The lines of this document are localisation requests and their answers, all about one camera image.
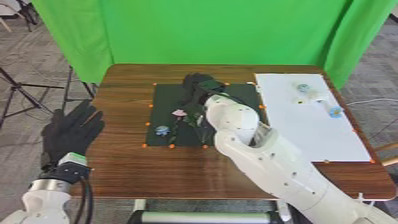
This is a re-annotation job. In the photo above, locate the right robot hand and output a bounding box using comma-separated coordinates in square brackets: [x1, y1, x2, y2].
[180, 72, 226, 108]

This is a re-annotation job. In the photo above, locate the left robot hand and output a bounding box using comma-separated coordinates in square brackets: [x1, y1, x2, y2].
[39, 99, 109, 169]

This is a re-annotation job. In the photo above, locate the dark mat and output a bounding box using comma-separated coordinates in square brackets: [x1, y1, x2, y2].
[142, 82, 267, 148]

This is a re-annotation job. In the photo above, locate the pink flower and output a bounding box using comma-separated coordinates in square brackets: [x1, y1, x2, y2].
[169, 108, 190, 146]

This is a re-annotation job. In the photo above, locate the green sprig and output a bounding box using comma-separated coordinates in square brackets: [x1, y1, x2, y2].
[183, 104, 213, 148]

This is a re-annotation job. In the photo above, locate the blue flower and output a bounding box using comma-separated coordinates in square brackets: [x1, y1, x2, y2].
[153, 125, 173, 137]
[320, 101, 345, 119]

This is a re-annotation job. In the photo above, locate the black tripod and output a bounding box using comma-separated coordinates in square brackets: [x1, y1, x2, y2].
[0, 66, 68, 129]

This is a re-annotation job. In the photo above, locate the white sheet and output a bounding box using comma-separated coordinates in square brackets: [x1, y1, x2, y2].
[253, 72, 377, 164]

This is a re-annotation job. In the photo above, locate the pale grey bar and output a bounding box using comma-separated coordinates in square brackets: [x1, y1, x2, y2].
[141, 210, 276, 224]

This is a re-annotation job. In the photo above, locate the black cable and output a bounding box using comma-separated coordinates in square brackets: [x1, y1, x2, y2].
[71, 173, 98, 224]

